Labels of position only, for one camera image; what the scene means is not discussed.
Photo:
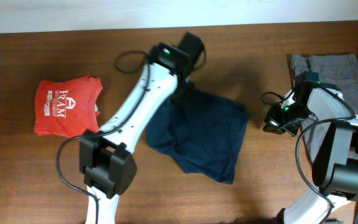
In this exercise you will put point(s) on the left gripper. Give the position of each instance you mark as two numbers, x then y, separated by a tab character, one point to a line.
188	92

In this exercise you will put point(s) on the folded red printed t-shirt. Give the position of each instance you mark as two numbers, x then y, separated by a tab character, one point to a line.
68	108

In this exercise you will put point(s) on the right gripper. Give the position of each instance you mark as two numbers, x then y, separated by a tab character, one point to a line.
273	125

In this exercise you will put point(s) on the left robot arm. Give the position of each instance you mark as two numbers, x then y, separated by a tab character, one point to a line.
106	157

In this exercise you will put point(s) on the navy blue shorts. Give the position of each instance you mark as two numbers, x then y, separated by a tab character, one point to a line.
203	135

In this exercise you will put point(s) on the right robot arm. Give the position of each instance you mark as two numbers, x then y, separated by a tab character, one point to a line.
326	150

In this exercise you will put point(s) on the grey shorts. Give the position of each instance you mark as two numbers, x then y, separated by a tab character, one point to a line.
340	70

